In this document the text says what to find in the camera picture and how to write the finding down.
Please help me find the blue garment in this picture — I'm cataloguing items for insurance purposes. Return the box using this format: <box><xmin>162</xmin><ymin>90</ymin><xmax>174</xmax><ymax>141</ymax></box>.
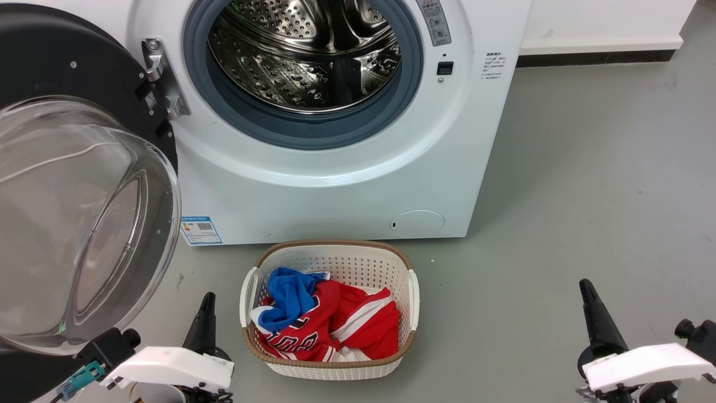
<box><xmin>258</xmin><ymin>267</ymin><xmax>331</xmax><ymax>334</ymax></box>

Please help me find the cream perforated laundry basket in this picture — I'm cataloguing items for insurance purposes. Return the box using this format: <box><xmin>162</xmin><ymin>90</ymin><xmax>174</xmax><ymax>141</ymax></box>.
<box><xmin>239</xmin><ymin>240</ymin><xmax>420</xmax><ymax>381</ymax></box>

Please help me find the white front-load washing machine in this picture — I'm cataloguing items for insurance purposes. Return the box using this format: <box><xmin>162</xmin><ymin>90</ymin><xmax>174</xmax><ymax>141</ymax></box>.
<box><xmin>17</xmin><ymin>0</ymin><xmax>535</xmax><ymax>247</ymax></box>

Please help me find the red and white jersey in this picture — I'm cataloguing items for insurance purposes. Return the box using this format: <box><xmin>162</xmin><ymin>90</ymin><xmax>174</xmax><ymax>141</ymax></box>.
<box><xmin>250</xmin><ymin>279</ymin><xmax>401</xmax><ymax>362</ymax></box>

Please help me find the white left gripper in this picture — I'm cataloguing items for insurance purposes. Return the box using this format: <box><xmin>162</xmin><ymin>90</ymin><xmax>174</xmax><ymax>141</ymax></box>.
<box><xmin>100</xmin><ymin>292</ymin><xmax>234</xmax><ymax>403</ymax></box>

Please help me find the stainless steel washer drum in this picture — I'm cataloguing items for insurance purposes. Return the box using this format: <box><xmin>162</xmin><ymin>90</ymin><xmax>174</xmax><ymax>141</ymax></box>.
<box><xmin>208</xmin><ymin>0</ymin><xmax>402</xmax><ymax>114</ymax></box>

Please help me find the black round glass washer door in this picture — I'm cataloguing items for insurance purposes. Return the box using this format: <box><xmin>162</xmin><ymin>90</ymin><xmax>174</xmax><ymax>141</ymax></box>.
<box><xmin>0</xmin><ymin>3</ymin><xmax>182</xmax><ymax>403</ymax></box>

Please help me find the printed instruction label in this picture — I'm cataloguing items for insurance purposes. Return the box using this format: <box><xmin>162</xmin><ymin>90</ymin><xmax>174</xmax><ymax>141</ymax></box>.
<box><xmin>484</xmin><ymin>51</ymin><xmax>504</xmax><ymax>80</ymax></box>

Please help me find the teal camera cable connector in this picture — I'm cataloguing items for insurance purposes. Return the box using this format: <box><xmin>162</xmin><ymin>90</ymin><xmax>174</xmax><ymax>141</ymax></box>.
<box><xmin>56</xmin><ymin>361</ymin><xmax>106</xmax><ymax>401</ymax></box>

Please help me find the grey warning sticker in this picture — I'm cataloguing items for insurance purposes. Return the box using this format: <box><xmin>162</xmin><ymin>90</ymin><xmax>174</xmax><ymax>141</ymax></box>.
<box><xmin>415</xmin><ymin>0</ymin><xmax>453</xmax><ymax>47</ymax></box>

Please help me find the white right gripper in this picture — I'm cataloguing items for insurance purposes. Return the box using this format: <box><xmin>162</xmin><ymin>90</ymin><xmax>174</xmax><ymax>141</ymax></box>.
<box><xmin>577</xmin><ymin>279</ymin><xmax>716</xmax><ymax>393</ymax></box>

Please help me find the metal door hinge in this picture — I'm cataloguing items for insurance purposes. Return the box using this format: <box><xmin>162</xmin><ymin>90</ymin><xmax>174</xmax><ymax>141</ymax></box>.
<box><xmin>141</xmin><ymin>38</ymin><xmax>191</xmax><ymax>120</ymax></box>

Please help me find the blue energy label sticker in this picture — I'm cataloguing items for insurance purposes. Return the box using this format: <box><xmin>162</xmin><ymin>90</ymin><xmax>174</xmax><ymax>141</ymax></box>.
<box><xmin>180</xmin><ymin>214</ymin><xmax>223</xmax><ymax>246</ymax></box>

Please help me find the round white drain filter cover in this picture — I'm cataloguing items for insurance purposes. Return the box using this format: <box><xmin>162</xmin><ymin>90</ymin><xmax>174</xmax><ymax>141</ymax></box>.
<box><xmin>390</xmin><ymin>210</ymin><xmax>446</xmax><ymax>238</ymax></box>

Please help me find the black skirting board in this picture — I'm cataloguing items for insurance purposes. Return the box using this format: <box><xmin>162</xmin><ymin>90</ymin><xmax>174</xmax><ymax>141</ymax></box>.
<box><xmin>516</xmin><ymin>49</ymin><xmax>676</xmax><ymax>68</ymax></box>

